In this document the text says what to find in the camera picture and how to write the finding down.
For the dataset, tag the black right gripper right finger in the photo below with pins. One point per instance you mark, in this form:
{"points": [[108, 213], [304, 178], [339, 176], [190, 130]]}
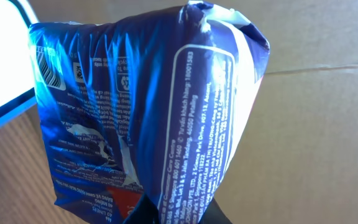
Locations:
{"points": [[214, 215]]}

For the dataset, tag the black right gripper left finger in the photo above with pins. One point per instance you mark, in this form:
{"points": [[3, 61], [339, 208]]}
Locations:
{"points": [[145, 212]]}

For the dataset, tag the purple Carefree pad pack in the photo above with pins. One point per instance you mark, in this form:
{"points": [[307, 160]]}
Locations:
{"points": [[153, 104]]}

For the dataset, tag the white barcode scanner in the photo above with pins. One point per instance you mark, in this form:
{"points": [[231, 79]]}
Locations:
{"points": [[16, 75]]}

